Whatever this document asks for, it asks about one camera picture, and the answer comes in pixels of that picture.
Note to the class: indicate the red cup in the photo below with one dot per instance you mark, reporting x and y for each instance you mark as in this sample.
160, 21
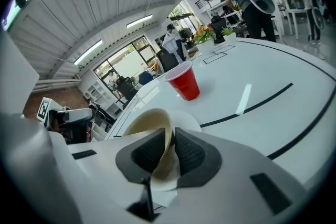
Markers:
183, 84

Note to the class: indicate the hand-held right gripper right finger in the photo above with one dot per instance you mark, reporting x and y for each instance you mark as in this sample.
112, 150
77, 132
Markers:
231, 191

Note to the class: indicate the blue chair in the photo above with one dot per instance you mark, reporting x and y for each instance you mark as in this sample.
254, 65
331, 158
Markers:
145, 78

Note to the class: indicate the orange chair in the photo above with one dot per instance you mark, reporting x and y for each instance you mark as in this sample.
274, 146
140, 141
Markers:
153, 66

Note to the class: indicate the black swivel office chair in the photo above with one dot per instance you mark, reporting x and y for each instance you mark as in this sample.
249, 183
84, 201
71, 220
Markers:
218, 26

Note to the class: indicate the white table with black lines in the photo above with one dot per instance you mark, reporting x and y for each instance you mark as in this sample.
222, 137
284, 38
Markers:
249, 65

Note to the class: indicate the white cubby shelf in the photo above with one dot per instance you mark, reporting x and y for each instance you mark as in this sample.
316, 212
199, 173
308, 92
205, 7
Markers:
101, 91

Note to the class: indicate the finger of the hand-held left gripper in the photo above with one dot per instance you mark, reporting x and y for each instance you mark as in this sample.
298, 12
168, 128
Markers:
81, 114

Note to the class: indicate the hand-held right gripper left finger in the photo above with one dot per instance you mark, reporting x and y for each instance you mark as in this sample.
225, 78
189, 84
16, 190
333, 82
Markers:
105, 181

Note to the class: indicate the white plate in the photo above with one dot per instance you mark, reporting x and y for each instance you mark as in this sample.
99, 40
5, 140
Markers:
187, 119

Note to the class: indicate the large window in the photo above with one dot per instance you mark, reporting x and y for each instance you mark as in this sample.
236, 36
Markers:
123, 60

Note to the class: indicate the orange flowers in white pot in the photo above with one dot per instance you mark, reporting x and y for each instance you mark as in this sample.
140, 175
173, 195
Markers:
204, 36

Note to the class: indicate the beige paper cup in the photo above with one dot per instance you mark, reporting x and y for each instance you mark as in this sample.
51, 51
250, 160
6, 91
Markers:
149, 122

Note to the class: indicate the white desk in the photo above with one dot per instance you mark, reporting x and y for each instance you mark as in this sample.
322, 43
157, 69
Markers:
296, 11

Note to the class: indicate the black cantilever chair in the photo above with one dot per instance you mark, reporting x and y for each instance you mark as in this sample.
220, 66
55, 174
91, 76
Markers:
165, 60

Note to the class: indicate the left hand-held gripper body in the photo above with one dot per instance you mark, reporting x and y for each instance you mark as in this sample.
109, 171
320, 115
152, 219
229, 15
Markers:
43, 110

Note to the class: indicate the small green potted plant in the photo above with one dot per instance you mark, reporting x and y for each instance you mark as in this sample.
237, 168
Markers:
229, 34

